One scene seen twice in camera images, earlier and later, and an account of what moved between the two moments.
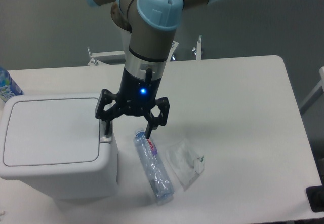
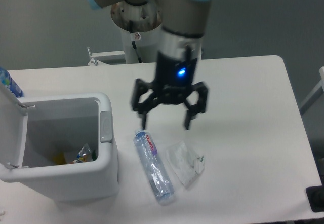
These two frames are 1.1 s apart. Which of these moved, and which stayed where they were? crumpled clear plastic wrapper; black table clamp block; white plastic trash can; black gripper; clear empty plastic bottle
Moved: black gripper; white plastic trash can
Stayed: black table clamp block; clear empty plastic bottle; crumpled clear plastic wrapper
